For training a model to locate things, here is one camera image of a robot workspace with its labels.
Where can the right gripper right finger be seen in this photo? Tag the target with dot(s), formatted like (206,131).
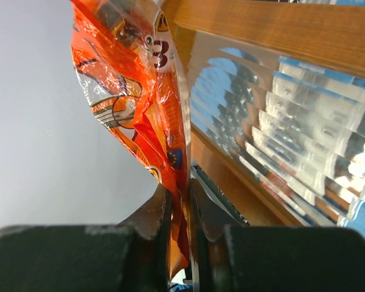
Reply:
(229,256)

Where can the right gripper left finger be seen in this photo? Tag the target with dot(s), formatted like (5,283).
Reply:
(129,256)

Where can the orange BIC razor bag front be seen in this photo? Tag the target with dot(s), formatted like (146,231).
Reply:
(126,62)

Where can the orange wooden three-tier shelf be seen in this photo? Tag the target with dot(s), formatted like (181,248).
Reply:
(277,91)

